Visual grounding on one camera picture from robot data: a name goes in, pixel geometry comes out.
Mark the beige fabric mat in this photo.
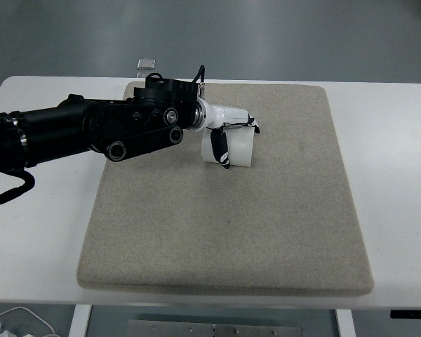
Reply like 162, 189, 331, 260
77, 84, 374, 296

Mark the white cable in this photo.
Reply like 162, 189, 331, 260
0, 306, 57, 337

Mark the white table leg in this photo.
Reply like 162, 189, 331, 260
335, 309, 356, 337
67, 305, 92, 337

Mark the white table leg left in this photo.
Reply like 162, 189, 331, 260
67, 305, 92, 337

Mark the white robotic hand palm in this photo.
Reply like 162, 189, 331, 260
194, 99, 249, 131

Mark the black desk control panel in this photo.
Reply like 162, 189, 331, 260
390, 310, 421, 319

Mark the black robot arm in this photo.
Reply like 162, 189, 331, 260
0, 68, 259, 205

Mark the white table leg right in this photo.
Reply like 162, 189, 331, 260
335, 309, 356, 337

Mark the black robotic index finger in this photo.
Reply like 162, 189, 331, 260
247, 114, 260, 133

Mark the white ribbed cup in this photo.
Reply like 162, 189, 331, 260
201, 126, 255, 167

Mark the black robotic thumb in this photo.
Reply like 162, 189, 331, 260
210, 128, 231, 169

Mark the small clear plastic box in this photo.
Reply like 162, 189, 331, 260
136, 58, 156, 78

